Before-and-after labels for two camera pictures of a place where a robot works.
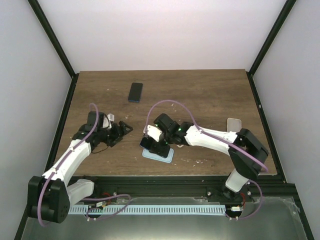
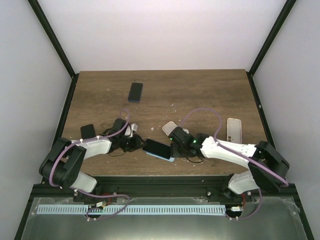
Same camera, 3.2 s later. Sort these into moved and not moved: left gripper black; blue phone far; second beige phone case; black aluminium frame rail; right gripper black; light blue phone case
Moved: right gripper black; left gripper black; light blue phone case
Not moved: black aluminium frame rail; second beige phone case; blue phone far
